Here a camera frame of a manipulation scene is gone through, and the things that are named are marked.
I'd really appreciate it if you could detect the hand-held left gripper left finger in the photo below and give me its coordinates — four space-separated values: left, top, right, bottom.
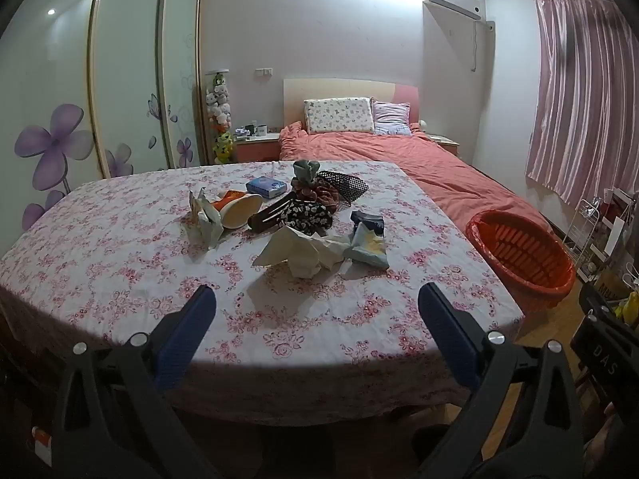
50 284 223 479

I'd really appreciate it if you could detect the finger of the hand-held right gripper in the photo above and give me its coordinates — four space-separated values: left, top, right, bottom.
570 317 639 410
579 283 639 345

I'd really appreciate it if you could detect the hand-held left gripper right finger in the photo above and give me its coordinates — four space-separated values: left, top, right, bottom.
414 282 587 479

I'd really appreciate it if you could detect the orange plastic basket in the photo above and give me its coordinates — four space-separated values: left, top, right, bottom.
465 210 578 313

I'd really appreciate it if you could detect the white paper bag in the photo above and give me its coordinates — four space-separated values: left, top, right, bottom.
186 187 225 251

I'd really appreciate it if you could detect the light blue yellow sock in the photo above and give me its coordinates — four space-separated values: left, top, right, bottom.
343 224 391 269

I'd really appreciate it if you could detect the orange paper cup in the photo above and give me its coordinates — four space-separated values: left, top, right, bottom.
214 190 264 230

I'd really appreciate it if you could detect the white tissue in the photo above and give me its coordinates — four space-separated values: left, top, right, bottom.
251 224 353 280

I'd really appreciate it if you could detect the dark brown hair clip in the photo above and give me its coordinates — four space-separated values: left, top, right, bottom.
247 194 296 234

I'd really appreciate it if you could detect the dark blue packet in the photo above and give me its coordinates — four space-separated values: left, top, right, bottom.
350 210 386 238

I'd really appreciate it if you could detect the blue tissue pack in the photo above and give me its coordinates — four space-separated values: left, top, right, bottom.
246 177 289 199

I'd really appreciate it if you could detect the black floral scrunchie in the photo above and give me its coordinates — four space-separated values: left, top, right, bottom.
280 200 336 236

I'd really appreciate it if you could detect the black hair brush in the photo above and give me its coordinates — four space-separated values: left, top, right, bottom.
317 170 370 205

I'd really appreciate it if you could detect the brown plaid scrunchie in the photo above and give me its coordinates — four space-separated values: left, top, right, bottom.
291 178 341 210

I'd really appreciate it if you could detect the grey-green sock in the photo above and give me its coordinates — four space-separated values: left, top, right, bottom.
292 160 323 184

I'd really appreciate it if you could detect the cluttered white shelf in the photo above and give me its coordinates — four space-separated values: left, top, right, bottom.
596 187 635 260

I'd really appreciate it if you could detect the pink floral tablecloth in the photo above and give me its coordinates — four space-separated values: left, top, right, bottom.
0 160 525 427

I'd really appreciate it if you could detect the bed with orange duvet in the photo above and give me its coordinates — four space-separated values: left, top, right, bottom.
278 121 552 233

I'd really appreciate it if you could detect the pink white nightstand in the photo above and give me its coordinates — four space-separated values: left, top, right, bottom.
234 132 283 163
427 134 460 160

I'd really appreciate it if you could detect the pink striped curtain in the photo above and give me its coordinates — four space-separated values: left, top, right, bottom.
525 0 635 206

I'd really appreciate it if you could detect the plush toy display tube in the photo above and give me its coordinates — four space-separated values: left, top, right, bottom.
204 70 235 164

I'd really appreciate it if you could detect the pink striped pillow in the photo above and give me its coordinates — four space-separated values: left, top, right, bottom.
370 100 413 137

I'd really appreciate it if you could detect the white floral pillow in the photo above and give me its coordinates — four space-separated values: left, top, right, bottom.
304 97 375 135

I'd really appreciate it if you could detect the cream pink headboard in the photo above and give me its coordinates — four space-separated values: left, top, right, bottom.
283 78 420 128

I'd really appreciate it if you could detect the wardrobe with purple flowers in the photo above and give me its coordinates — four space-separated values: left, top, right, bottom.
0 0 208 233

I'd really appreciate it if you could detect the white air conditioner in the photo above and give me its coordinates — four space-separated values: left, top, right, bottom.
430 0 484 22

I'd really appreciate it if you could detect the white wire rack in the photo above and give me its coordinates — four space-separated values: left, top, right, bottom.
564 198 600 265

